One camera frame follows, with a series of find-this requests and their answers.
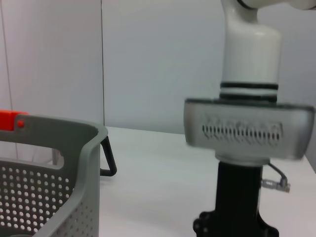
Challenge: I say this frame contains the right wrist connector cable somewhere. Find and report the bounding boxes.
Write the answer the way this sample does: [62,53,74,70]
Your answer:
[260,161,292,195]

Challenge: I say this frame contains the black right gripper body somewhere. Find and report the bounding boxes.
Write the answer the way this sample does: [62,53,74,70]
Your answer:
[193,160,280,237]

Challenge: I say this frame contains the grey perforated storage basket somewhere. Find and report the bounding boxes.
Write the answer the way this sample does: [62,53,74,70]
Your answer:
[0,115,109,237]

